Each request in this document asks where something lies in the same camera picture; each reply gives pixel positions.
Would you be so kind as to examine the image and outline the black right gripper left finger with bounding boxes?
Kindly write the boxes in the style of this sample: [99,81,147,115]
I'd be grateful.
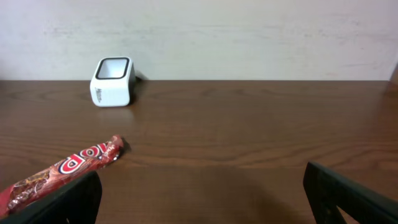
[1,171,102,224]

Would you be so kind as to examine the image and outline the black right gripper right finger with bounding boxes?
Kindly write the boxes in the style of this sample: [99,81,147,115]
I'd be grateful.
[303,162,397,224]

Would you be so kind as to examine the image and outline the red chocolate bar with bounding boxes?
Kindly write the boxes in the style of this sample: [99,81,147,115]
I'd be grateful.
[1,135,124,218]

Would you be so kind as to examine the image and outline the white barcode scanner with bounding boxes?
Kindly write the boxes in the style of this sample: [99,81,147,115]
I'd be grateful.
[90,57,135,107]

